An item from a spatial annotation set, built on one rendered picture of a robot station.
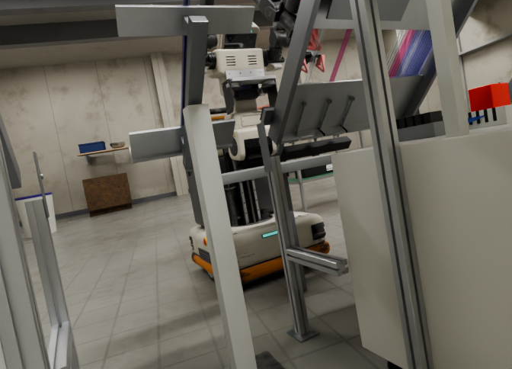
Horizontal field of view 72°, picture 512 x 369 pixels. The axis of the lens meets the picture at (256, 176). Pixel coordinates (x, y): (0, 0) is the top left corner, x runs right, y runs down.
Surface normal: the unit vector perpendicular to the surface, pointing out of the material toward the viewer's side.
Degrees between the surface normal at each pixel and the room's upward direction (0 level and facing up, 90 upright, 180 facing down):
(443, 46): 90
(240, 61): 98
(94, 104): 90
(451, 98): 90
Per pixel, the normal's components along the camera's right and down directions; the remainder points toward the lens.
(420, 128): -0.87, 0.18
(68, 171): 0.28, 0.00
